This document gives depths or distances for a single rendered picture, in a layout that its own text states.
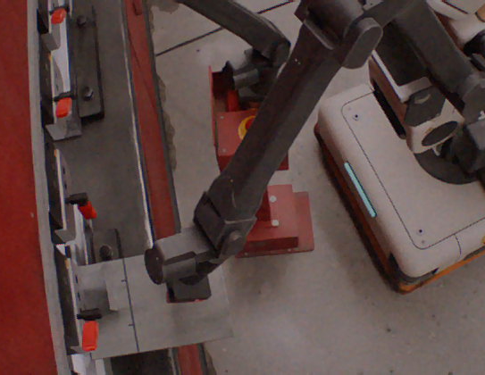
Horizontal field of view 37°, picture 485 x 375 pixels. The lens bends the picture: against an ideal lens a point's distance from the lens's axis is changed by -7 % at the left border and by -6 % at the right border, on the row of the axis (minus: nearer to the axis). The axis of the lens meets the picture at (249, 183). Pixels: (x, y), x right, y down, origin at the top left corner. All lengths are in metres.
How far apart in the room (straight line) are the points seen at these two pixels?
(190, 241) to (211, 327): 0.26
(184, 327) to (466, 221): 1.09
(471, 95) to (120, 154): 0.77
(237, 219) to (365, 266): 1.36
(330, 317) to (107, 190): 1.01
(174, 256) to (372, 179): 1.18
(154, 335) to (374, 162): 1.08
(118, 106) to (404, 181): 0.92
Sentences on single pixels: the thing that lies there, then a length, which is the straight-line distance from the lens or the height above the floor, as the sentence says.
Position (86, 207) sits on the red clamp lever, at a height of 1.13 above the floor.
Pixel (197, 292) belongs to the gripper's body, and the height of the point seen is 1.11.
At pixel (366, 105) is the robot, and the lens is 2.32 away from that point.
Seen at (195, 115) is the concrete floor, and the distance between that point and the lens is 2.63.
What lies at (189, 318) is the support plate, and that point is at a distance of 1.37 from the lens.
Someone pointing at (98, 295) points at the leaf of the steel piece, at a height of 1.03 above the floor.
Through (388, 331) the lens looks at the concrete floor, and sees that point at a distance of 2.38.
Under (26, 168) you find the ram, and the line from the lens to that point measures 1.11.
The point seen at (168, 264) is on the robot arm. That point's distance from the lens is 1.13.
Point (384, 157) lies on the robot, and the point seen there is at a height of 0.28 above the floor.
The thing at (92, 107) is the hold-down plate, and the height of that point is 0.91.
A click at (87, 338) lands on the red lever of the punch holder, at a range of 1.15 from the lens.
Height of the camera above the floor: 2.32
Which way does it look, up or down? 68 degrees down
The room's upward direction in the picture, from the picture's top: 9 degrees counter-clockwise
